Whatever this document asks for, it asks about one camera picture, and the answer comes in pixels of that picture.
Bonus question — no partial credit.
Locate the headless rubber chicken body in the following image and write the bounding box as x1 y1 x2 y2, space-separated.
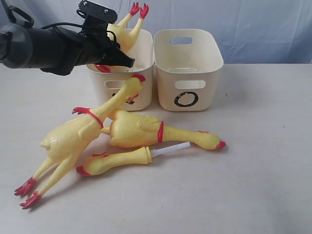
94 2 150 73

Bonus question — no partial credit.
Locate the cream bin marked O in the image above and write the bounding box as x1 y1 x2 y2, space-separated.
154 29 224 112

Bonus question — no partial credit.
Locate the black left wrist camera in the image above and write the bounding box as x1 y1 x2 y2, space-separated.
76 0 117 26

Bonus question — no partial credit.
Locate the whole rubber chicken lying flat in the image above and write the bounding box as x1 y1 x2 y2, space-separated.
101 109 226 150

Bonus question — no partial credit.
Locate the whole rubber chicken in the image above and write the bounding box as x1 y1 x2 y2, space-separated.
14 74 145 209
101 109 226 150

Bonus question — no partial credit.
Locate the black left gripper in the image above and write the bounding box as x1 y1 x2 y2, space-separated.
78 20 135 68

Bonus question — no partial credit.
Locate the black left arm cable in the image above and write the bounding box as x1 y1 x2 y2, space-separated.
6 0 85 32

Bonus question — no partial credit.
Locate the broken chicken head neck piece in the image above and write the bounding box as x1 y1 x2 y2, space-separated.
76 142 191 176

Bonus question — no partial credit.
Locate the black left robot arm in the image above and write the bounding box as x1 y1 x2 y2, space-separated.
0 23 135 76

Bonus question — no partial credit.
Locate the cream bin marked X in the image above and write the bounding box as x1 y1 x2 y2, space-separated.
85 28 155 112

